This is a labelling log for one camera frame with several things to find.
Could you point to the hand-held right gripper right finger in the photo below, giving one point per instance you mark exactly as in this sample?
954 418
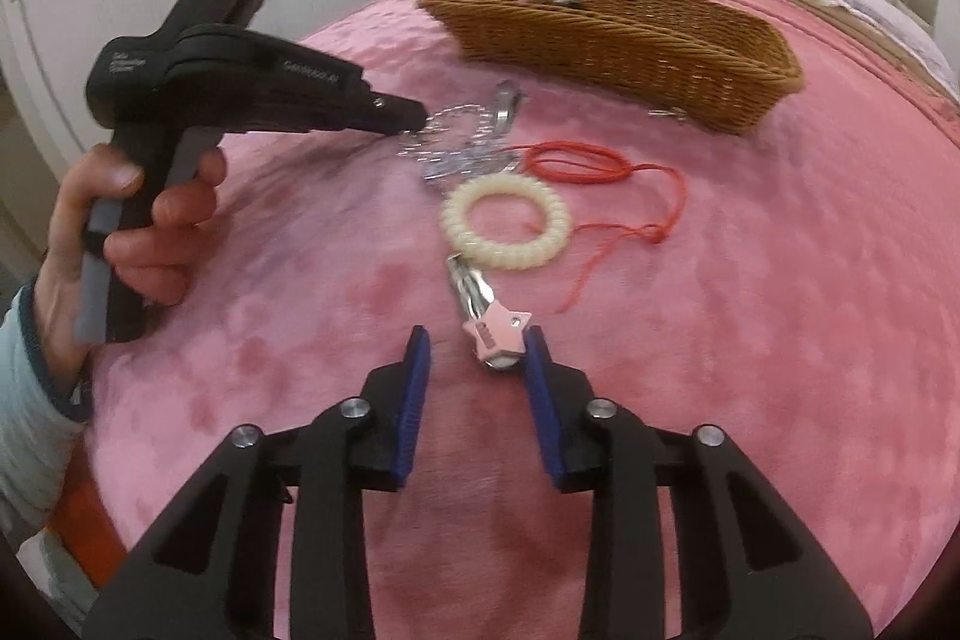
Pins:
537 385

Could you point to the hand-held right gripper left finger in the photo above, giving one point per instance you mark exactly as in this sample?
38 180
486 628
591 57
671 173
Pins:
414 385

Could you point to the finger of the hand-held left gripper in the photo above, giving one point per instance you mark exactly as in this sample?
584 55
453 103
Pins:
397 111

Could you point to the pink star hair clip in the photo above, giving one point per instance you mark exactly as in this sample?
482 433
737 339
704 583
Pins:
487 317

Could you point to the woven wicker basket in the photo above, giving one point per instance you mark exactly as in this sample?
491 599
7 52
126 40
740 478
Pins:
615 40

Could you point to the small silver clasp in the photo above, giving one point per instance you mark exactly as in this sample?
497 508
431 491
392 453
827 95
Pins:
669 114

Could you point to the person's left forearm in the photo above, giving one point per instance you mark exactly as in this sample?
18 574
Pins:
34 415

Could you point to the person's left hand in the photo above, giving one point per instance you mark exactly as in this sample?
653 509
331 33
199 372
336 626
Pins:
112 242

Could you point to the pink blanket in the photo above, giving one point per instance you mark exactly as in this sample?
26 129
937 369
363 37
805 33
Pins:
525 280

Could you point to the lilac pillow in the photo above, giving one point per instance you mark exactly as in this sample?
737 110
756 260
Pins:
877 3

